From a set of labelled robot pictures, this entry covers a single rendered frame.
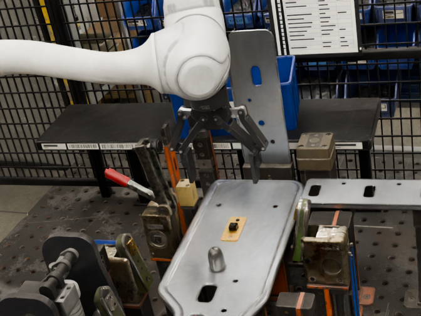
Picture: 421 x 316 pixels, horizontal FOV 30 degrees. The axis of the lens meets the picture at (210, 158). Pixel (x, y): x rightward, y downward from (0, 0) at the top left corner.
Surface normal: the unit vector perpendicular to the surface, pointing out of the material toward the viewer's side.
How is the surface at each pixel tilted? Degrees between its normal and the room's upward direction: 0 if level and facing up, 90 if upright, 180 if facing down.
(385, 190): 0
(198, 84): 90
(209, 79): 90
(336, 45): 90
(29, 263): 0
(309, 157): 89
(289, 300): 0
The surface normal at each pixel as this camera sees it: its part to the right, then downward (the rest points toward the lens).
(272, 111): -0.28, 0.52
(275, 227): -0.17, -0.85
